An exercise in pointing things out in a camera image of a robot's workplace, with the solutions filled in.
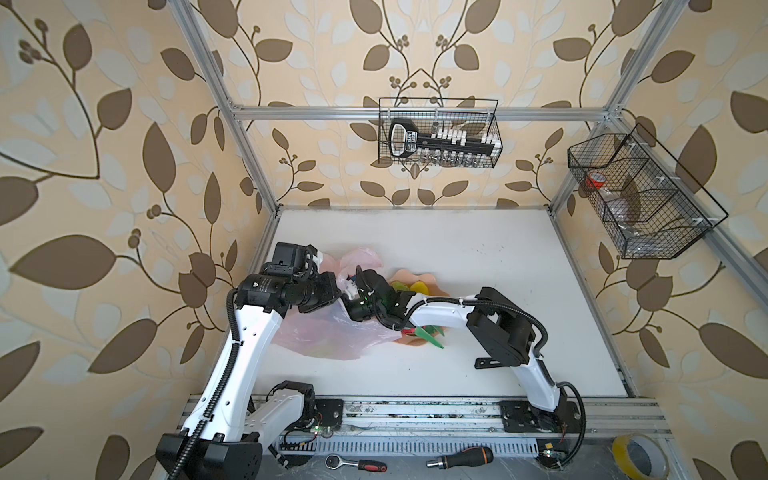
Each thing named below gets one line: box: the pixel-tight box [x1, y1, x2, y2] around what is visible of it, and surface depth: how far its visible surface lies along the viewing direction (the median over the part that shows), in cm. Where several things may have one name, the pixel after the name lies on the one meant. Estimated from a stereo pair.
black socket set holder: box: [389, 118, 502, 158], surface depth 84 cm
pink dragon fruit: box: [401, 324, 447, 349], surface depth 82 cm
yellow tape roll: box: [612, 433, 670, 480], surface depth 69 cm
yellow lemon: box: [410, 280, 429, 295], surface depth 94 cm
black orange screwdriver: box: [426, 446, 494, 469], surface depth 68 cm
